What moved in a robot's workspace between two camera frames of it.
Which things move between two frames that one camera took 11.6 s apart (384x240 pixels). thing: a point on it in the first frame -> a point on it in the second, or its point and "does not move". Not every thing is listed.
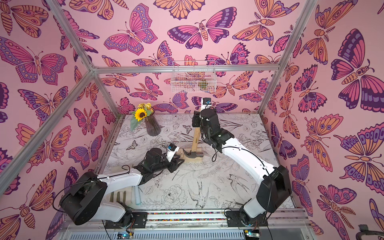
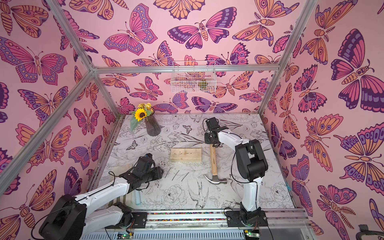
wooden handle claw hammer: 193,154 -> 215,179
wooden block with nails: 183,157 does not move
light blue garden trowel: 137,196 does not move
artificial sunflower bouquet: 143,111 does not move
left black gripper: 173,166 -> 158,172
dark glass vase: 152,126 does not move
